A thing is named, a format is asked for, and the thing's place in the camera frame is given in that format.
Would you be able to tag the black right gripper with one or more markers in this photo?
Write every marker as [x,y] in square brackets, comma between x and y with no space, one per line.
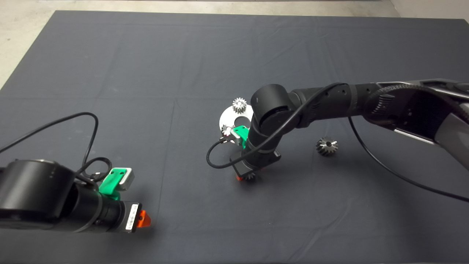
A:
[258,161]

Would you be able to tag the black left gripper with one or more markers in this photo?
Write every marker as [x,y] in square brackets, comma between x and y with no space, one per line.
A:
[117,216]

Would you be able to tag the small steel gear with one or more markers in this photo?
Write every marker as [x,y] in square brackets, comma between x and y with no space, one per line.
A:
[250,177]
[239,106]
[226,129]

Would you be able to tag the large dark steel gear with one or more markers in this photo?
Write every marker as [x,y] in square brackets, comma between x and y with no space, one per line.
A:
[322,148]

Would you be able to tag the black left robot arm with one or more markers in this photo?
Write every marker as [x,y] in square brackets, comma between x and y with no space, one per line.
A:
[33,194]

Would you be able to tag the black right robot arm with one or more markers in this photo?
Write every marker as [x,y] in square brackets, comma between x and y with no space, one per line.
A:
[329,101]

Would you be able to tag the round metal plate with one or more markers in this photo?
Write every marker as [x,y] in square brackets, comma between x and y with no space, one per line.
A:
[229,117]

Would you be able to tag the dark grey table cloth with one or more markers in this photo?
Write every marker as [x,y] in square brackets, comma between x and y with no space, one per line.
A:
[146,73]

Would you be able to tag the right gripper's silver camera box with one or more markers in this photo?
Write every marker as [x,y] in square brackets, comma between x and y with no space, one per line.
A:
[236,137]

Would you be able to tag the gripper's silver camera box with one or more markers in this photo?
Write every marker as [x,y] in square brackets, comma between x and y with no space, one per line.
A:
[127,179]
[236,137]

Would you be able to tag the left gripper's silver camera box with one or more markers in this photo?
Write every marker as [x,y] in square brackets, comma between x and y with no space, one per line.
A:
[127,179]

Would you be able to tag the right gripper's green camera mount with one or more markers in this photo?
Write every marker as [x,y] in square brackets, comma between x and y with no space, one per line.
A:
[242,132]

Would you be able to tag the gripper's green camera mount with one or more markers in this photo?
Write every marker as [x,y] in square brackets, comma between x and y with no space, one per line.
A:
[242,132]
[110,183]

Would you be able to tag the left gripper's green camera mount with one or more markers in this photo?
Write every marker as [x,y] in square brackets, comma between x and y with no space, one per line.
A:
[110,183]

